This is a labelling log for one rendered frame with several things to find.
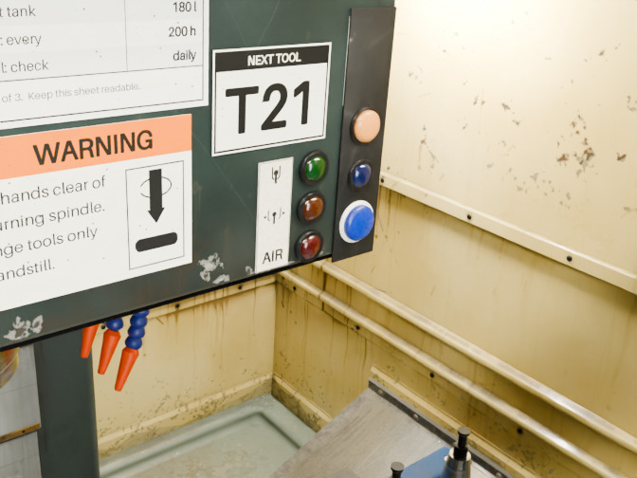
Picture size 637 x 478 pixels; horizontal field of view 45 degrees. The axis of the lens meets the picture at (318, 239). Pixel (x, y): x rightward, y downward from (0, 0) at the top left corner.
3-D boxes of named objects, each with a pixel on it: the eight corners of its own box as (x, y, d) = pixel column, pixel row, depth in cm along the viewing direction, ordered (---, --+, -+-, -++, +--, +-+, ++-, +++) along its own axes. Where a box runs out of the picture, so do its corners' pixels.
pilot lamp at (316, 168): (327, 181, 58) (330, 153, 57) (304, 186, 57) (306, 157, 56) (322, 178, 58) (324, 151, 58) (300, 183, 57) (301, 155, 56)
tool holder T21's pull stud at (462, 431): (457, 448, 93) (461, 424, 91) (469, 453, 92) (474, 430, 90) (449, 454, 91) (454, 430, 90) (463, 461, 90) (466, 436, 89)
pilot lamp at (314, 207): (325, 220, 59) (327, 193, 58) (302, 226, 58) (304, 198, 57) (319, 217, 60) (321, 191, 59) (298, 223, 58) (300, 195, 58)
